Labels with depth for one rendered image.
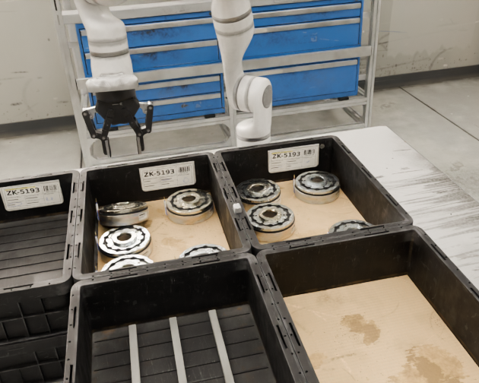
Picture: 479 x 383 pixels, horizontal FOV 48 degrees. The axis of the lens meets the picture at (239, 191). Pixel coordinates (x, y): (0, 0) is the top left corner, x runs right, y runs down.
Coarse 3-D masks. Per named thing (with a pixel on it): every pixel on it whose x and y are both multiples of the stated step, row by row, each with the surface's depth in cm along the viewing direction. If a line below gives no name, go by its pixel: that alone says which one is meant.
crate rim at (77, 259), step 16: (144, 160) 122; (160, 160) 122; (176, 160) 123; (80, 176) 117; (80, 192) 111; (224, 192) 111; (80, 208) 105; (80, 224) 101; (240, 224) 98; (80, 240) 96; (240, 240) 94; (80, 256) 92; (192, 256) 91; (208, 256) 90; (80, 272) 88; (96, 272) 88; (112, 272) 88
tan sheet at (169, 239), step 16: (160, 208) 123; (144, 224) 118; (160, 224) 117; (176, 224) 117; (208, 224) 117; (160, 240) 112; (176, 240) 112; (192, 240) 112; (208, 240) 112; (224, 240) 111; (160, 256) 108; (176, 256) 107
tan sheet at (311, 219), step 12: (288, 192) 127; (288, 204) 122; (300, 204) 122; (312, 204) 122; (324, 204) 121; (336, 204) 121; (348, 204) 121; (300, 216) 118; (312, 216) 118; (324, 216) 117; (336, 216) 117; (348, 216) 117; (360, 216) 117; (300, 228) 114; (312, 228) 114; (324, 228) 113
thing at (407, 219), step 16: (272, 144) 126; (288, 144) 127; (352, 160) 118; (224, 176) 114; (368, 176) 111; (384, 192) 106; (400, 208) 100; (384, 224) 96; (400, 224) 96; (256, 240) 94; (288, 240) 93; (304, 240) 93
